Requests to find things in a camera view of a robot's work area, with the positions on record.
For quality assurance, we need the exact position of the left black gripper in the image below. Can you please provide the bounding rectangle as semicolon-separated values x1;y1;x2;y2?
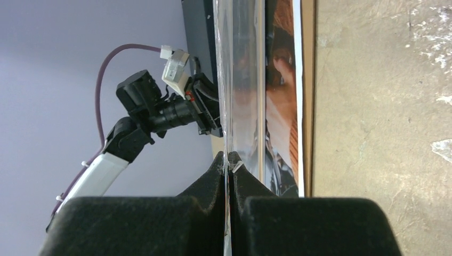
116;57;223;138

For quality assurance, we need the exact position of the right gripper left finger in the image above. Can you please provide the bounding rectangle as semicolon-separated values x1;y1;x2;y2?
40;152;225;256

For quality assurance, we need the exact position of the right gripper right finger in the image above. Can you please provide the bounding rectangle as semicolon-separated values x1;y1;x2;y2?
228;152;401;255

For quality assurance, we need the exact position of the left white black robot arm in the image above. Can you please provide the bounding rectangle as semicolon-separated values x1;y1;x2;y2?
51;57;223;219

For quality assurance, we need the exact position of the black flat box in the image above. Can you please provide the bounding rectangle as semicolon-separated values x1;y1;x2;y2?
181;0;217;84

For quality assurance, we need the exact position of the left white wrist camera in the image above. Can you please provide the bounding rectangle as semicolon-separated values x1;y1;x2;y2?
160;45;190;98

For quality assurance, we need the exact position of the brown frame backing board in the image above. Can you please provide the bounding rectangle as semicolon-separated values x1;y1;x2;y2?
301;0;317;197

